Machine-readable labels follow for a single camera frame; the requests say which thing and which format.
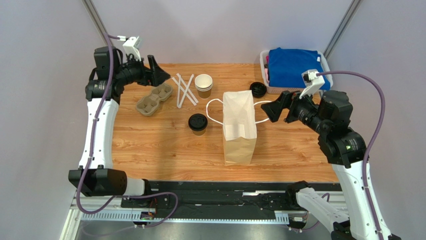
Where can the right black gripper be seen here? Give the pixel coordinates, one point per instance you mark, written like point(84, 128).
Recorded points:
point(286, 108)

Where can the blue folded towel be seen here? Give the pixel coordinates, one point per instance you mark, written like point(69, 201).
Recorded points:
point(286, 66)

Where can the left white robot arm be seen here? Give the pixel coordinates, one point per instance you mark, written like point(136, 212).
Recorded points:
point(95, 176)

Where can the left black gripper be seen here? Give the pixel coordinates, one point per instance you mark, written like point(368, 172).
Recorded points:
point(154, 77)

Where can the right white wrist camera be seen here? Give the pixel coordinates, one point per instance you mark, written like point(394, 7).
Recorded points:
point(312, 81)

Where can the white wrapped straw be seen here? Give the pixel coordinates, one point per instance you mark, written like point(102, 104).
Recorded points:
point(187, 88)
point(184, 90)

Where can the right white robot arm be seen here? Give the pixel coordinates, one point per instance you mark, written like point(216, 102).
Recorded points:
point(344, 149)

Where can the brown paper bag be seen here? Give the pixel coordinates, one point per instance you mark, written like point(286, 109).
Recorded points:
point(239, 126)

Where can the black plastic cup lid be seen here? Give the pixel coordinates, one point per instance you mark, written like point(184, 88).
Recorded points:
point(197, 122)

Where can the white slotted cable duct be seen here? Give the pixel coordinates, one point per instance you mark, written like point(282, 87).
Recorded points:
point(239, 215)

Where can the stack of paper cups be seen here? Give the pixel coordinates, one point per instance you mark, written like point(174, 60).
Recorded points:
point(203, 85)

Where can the cardboard cup carrier tray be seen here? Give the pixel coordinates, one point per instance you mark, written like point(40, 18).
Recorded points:
point(149, 104)

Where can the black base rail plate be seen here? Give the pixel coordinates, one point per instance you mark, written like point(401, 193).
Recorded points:
point(174, 195)

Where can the single paper coffee cup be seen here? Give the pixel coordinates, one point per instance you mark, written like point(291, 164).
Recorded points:
point(199, 132)

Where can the white plastic basket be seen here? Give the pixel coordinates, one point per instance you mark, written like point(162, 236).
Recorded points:
point(264, 55)

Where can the stack of black lids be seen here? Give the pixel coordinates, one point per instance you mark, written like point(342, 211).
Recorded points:
point(258, 89)

